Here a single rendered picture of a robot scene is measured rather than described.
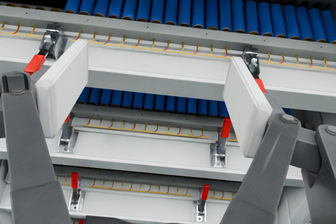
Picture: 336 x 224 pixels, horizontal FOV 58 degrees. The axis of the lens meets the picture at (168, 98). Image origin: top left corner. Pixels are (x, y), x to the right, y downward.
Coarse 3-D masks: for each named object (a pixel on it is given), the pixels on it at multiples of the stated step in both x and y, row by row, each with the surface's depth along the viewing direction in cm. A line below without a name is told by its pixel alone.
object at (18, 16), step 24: (24, 24) 42; (72, 24) 41; (96, 24) 41; (120, 24) 41; (144, 24) 42; (144, 48) 42; (240, 48) 43; (264, 48) 43; (288, 48) 42; (312, 48) 42
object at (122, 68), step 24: (0, 48) 41; (24, 48) 41; (96, 48) 42; (120, 48) 42; (0, 72) 42; (96, 72) 41; (120, 72) 40; (144, 72) 41; (168, 72) 41; (192, 72) 41; (216, 72) 42; (264, 72) 43; (288, 72) 43; (312, 72) 43; (192, 96) 44; (216, 96) 44; (288, 96) 43; (312, 96) 42
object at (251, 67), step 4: (252, 60) 39; (256, 60) 39; (248, 64) 40; (252, 64) 40; (248, 68) 40; (252, 68) 40; (252, 72) 39; (256, 72) 39; (256, 76) 38; (256, 80) 37; (260, 80) 37; (260, 84) 37; (260, 88) 36; (264, 88) 36
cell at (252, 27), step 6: (252, 0) 47; (246, 6) 47; (252, 6) 46; (246, 12) 46; (252, 12) 46; (246, 18) 46; (252, 18) 45; (246, 24) 45; (252, 24) 44; (246, 30) 45; (252, 30) 44; (258, 30) 44
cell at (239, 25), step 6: (234, 0) 47; (240, 0) 47; (234, 6) 46; (240, 6) 46; (234, 12) 46; (240, 12) 45; (234, 18) 45; (240, 18) 45; (234, 24) 45; (240, 24) 44; (234, 30) 44
